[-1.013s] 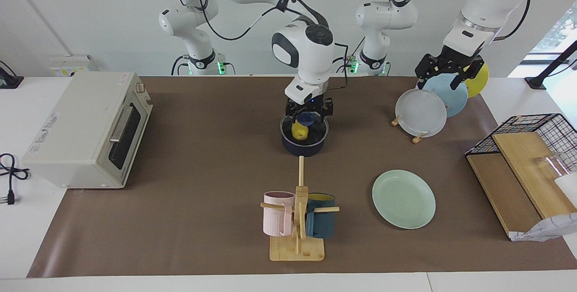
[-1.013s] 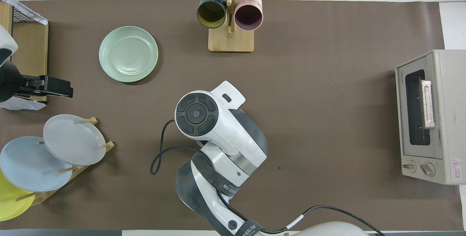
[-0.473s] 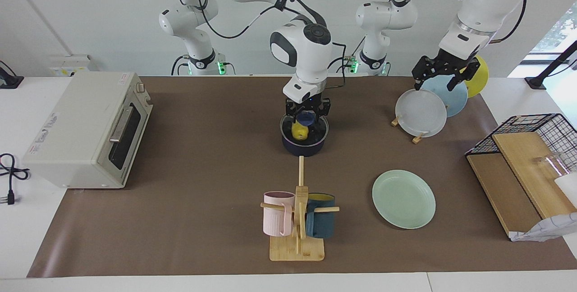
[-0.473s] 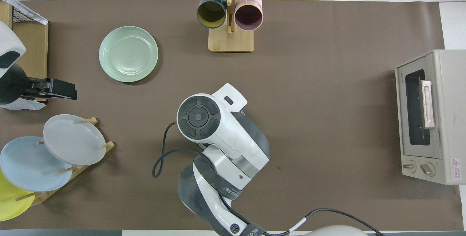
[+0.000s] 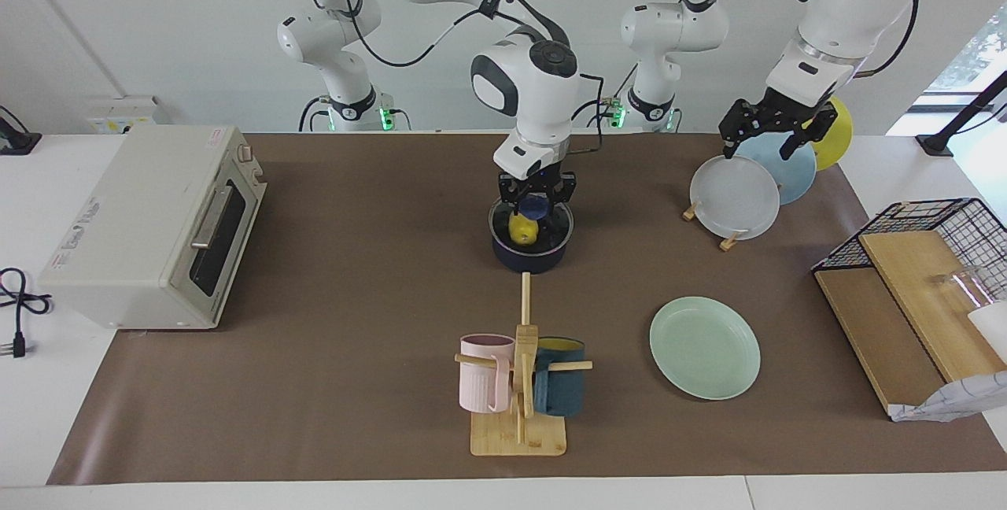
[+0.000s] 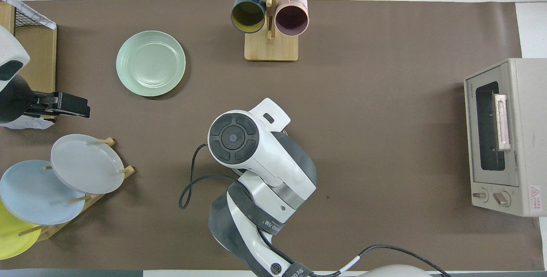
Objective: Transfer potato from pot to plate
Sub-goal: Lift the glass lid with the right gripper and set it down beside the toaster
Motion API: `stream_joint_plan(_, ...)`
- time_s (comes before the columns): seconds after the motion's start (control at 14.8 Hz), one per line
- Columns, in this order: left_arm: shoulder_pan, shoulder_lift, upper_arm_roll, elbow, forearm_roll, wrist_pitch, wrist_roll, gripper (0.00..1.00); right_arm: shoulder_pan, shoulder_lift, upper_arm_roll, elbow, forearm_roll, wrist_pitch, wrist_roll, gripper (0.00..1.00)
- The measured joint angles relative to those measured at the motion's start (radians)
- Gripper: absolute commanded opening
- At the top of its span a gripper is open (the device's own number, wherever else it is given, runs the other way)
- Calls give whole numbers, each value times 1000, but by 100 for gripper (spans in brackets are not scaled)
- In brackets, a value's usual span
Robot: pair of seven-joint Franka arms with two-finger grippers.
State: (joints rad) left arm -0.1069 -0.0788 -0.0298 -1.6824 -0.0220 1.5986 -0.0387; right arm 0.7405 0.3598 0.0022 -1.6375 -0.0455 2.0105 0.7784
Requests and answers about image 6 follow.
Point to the wooden plate rack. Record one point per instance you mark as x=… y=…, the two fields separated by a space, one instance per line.
x=112 y=142

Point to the brown table mat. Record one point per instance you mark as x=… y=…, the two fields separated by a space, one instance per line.
x=384 y=140

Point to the beige toaster oven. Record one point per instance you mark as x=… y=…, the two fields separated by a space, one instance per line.
x=525 y=131

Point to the light green plate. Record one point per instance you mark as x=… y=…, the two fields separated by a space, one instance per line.
x=150 y=63

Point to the wooden mug tree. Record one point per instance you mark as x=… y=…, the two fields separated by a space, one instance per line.
x=271 y=48

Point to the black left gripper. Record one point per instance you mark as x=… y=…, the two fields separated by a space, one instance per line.
x=17 y=101

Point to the raised wooden shelf board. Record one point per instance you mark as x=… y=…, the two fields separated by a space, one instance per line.
x=6 y=16

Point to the pink ribbed mug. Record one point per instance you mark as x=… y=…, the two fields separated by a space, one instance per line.
x=292 y=16

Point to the yellow plate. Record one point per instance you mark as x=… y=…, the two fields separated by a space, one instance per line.
x=13 y=238

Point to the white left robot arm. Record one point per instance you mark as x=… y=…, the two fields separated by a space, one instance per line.
x=10 y=50

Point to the dark teal mug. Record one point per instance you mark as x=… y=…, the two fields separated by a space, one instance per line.
x=248 y=14

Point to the light blue plate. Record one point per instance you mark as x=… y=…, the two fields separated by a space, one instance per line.
x=34 y=193

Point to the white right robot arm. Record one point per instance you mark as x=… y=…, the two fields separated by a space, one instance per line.
x=265 y=161

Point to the low wooden shelf board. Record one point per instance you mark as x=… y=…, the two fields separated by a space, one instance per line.
x=40 y=59

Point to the white crumpled sheet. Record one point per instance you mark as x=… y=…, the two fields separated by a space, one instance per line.
x=25 y=125

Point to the grey plate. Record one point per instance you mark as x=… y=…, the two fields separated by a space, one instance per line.
x=85 y=163

